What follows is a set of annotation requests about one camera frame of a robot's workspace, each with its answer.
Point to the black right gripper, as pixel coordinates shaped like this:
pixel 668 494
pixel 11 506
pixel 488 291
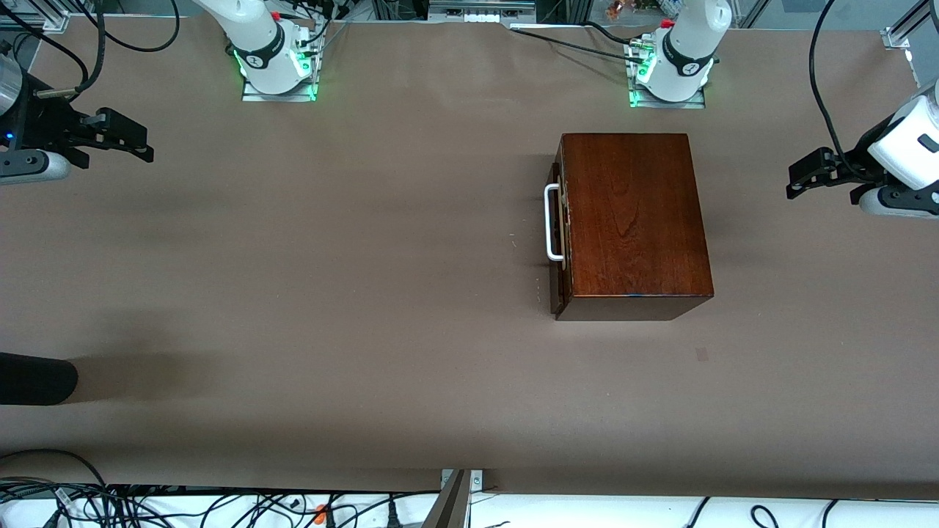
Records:
pixel 44 126

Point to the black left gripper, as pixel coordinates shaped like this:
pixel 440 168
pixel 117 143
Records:
pixel 860 157

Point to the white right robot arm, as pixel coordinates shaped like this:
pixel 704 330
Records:
pixel 257 44

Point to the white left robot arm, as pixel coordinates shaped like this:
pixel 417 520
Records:
pixel 686 51

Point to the dark brown wooden cabinet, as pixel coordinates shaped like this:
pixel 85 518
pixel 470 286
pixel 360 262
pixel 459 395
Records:
pixel 631 220

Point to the black rounded object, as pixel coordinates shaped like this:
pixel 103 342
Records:
pixel 37 379

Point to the grey box with white connectors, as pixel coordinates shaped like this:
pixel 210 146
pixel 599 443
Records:
pixel 480 7

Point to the orange connector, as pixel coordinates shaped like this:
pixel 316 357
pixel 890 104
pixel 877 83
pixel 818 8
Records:
pixel 320 513

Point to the black power plug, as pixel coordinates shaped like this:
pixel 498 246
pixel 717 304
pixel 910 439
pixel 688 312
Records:
pixel 392 517

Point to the aluminium frame rail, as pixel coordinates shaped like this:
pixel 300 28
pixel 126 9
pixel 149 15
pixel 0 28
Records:
pixel 44 18
pixel 899 37

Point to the metal corner bracket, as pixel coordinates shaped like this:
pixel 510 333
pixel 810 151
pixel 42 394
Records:
pixel 477 480

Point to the aluminium post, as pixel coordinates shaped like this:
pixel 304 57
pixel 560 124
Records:
pixel 451 506

